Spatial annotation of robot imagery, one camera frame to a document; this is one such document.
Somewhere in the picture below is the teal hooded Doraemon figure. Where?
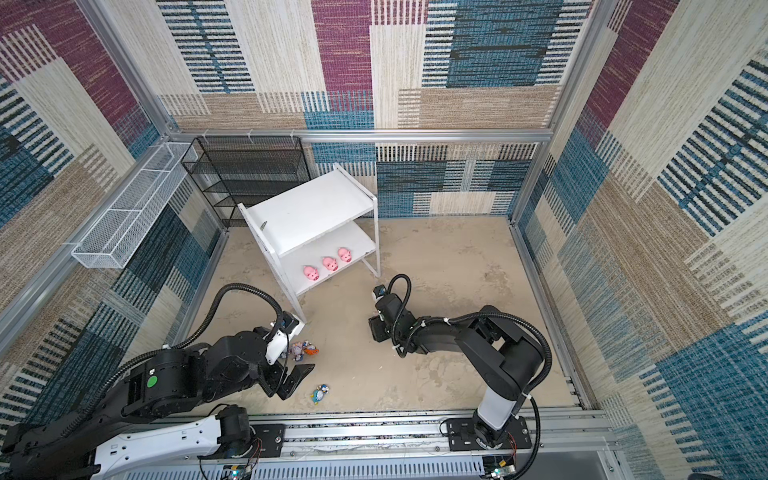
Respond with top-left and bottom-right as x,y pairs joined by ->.
311,384 -> 330,404

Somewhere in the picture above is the orange crab Doraemon figure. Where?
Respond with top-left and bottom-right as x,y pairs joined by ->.
302,341 -> 319,356

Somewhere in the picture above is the pink rubber pig toy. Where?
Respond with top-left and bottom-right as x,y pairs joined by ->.
337,247 -> 352,263
303,265 -> 320,282
322,256 -> 339,272

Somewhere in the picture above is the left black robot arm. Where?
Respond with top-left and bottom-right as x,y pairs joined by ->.
1,283 -> 314,479

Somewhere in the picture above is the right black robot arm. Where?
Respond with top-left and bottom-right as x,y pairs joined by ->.
368,274 -> 553,437

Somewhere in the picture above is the white two-tier metal shelf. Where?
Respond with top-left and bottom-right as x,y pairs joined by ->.
238,163 -> 381,322

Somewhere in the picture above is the pink hooded Doraemon figure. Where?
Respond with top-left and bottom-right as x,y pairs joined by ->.
287,342 -> 304,362

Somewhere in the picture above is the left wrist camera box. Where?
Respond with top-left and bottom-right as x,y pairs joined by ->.
264,311 -> 305,365

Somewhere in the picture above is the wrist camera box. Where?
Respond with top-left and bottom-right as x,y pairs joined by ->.
264,311 -> 305,365
372,284 -> 389,302

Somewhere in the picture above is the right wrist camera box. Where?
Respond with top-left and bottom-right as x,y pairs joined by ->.
372,284 -> 389,302

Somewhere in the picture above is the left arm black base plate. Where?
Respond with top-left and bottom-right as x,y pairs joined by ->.
199,423 -> 286,462

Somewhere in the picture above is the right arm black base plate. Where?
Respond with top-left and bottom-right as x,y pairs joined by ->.
439,416 -> 533,451

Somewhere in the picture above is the white wire mesh basket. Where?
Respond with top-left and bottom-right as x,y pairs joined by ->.
72,142 -> 189,269

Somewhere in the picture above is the black mesh wire shelf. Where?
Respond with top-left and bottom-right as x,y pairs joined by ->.
181,136 -> 312,227

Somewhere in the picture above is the aluminium front rail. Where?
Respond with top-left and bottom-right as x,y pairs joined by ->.
108,407 -> 633,479

